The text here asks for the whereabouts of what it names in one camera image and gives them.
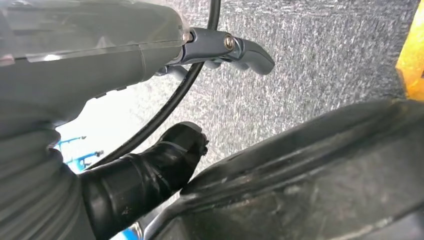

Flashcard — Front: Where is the blue metal rack on casters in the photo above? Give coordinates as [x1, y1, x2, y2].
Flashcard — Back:
[53, 135, 105, 175]

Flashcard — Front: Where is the black tape-wrapped connector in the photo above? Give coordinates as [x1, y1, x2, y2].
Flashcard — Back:
[79, 121, 210, 240]

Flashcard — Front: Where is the yellow floor marking tape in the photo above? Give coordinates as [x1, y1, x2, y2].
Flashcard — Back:
[395, 6, 424, 102]

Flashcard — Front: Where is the black cable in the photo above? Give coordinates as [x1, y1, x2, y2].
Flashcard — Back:
[85, 0, 222, 170]

